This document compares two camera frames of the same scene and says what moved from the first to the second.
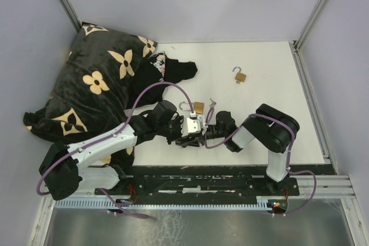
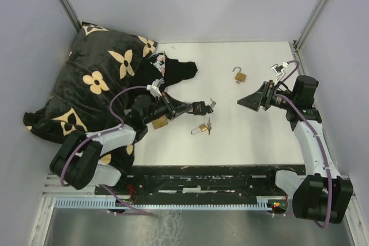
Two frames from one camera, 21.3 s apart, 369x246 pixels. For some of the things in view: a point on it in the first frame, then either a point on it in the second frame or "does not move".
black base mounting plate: x=204 y=181 does not move
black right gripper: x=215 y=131 -> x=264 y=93
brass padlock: x=239 y=76 does not move
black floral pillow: x=94 y=90 does not move
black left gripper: x=180 y=133 -> x=173 y=106
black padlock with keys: x=187 y=142 -> x=199 y=108
